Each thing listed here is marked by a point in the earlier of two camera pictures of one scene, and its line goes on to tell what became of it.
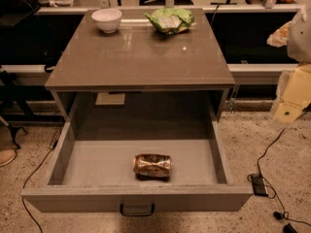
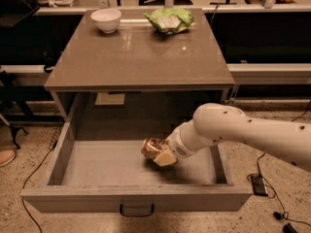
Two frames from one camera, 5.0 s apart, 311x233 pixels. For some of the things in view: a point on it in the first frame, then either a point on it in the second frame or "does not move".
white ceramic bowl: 107,18 does not move
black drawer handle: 137,214 does not move
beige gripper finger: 296,94 -> 183,141
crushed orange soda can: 147,166 -> 151,147
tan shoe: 7,155 does not move
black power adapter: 259,185 does not move
